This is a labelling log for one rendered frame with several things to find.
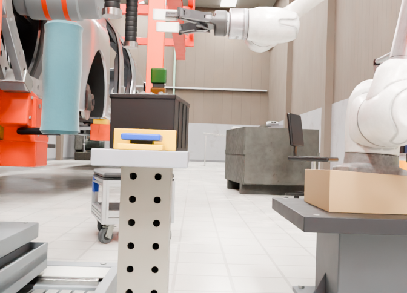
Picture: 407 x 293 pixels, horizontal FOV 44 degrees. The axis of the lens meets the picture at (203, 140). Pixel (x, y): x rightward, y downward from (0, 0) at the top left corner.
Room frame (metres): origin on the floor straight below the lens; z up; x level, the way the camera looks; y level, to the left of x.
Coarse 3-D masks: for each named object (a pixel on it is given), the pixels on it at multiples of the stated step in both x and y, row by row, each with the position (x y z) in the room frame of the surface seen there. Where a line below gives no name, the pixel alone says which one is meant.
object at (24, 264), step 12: (12, 252) 1.33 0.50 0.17; (24, 252) 1.42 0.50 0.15; (36, 252) 1.37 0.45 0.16; (0, 264) 1.25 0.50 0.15; (12, 264) 1.19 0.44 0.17; (24, 264) 1.27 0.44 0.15; (36, 264) 1.37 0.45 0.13; (0, 276) 1.11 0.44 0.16; (12, 276) 1.19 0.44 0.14; (24, 276) 1.28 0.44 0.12; (0, 288) 1.11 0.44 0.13; (12, 288) 1.19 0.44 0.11
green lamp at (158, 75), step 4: (152, 68) 1.26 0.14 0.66; (156, 68) 1.26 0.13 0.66; (160, 68) 1.26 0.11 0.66; (164, 68) 1.26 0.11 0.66; (152, 72) 1.26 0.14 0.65; (156, 72) 1.26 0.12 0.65; (160, 72) 1.26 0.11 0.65; (164, 72) 1.26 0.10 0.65; (152, 76) 1.26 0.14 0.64; (156, 76) 1.26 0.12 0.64; (160, 76) 1.26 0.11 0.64; (164, 76) 1.26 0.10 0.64; (152, 80) 1.26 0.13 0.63; (156, 80) 1.26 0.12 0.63; (160, 80) 1.26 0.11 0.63; (164, 80) 1.26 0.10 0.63; (152, 84) 1.29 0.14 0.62
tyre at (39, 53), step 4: (44, 20) 1.56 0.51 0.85; (40, 32) 1.53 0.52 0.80; (44, 32) 1.57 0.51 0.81; (40, 36) 1.53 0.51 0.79; (40, 40) 1.53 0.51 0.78; (40, 44) 1.53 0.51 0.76; (40, 48) 1.53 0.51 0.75; (40, 52) 1.54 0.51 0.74; (36, 56) 1.51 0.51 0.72; (40, 56) 1.53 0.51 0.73; (36, 60) 1.50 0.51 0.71; (40, 60) 1.53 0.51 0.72; (36, 64) 1.50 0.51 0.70; (32, 68) 1.47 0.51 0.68; (36, 68) 1.50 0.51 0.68; (32, 72) 1.47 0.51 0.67; (32, 76) 1.47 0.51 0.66
